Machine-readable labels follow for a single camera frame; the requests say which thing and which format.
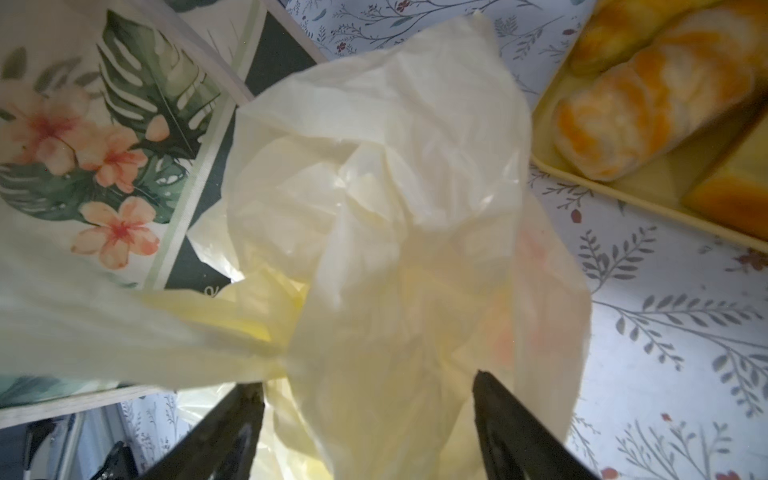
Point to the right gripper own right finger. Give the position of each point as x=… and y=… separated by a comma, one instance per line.
x=514, y=444

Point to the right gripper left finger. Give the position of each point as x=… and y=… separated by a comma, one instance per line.
x=223, y=445

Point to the yellow translucent plastic bag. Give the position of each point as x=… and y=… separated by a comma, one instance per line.
x=389, y=190

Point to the cream canvas tote bag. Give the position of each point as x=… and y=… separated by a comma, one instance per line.
x=92, y=172

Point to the square yellow bread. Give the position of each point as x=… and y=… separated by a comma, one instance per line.
x=734, y=191

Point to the croissant bread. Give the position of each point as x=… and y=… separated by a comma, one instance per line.
x=693, y=72

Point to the yellow bread tray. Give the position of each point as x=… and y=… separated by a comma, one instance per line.
x=661, y=185

